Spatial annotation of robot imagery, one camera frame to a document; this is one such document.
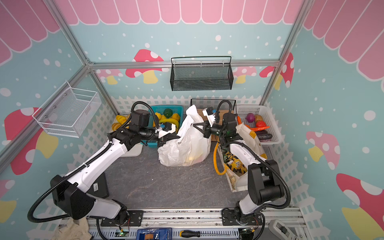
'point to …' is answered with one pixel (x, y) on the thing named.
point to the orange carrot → (257, 128)
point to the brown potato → (258, 117)
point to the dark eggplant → (264, 136)
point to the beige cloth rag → (69, 230)
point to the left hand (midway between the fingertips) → (177, 137)
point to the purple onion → (250, 117)
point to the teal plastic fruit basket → (177, 109)
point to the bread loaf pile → (120, 120)
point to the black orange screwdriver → (194, 233)
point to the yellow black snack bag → (235, 165)
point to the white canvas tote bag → (240, 183)
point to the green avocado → (168, 113)
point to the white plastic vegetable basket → (267, 117)
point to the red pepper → (260, 123)
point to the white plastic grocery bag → (192, 148)
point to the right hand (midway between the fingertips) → (194, 125)
